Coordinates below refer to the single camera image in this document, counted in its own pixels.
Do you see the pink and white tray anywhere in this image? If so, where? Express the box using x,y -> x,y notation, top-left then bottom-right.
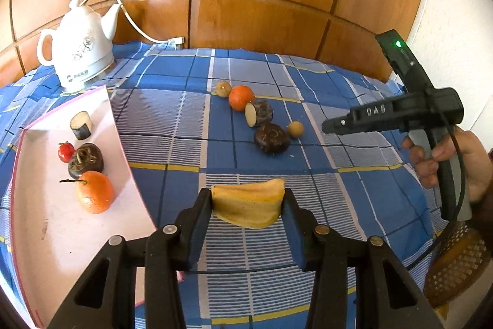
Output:
8,85 -> 158,318

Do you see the dark purple mangosteen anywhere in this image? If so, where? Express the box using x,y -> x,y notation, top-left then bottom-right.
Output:
254,123 -> 291,156
68,143 -> 104,179

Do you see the person's right hand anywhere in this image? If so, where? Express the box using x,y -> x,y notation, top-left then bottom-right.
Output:
401,128 -> 492,203

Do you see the red cherry tomato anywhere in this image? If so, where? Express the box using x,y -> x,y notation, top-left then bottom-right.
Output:
58,142 -> 75,162

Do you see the white ceramic electric kettle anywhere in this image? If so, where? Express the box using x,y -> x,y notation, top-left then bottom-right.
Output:
37,0 -> 121,91

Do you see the dark sugarcane piece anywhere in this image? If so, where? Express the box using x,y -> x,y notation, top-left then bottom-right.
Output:
245,100 -> 274,128
70,111 -> 93,141

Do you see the wicker basket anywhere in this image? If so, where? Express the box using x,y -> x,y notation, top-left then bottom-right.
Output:
424,229 -> 488,308

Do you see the white power cable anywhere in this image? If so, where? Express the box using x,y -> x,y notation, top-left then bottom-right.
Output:
79,0 -> 174,44

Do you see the blue plaid tablecloth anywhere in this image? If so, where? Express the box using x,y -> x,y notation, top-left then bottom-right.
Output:
0,40 -> 463,329

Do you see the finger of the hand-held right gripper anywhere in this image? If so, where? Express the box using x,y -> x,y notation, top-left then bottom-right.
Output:
321,112 -> 357,135

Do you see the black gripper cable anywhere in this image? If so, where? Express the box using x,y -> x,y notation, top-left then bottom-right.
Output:
401,126 -> 468,272

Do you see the orange tangerine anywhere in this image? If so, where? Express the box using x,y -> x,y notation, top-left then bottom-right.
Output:
228,85 -> 255,112
59,170 -> 115,215

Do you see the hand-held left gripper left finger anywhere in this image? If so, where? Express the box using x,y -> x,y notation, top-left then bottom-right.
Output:
46,188 -> 214,329

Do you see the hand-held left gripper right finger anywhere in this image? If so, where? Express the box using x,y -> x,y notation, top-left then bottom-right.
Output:
281,188 -> 443,329

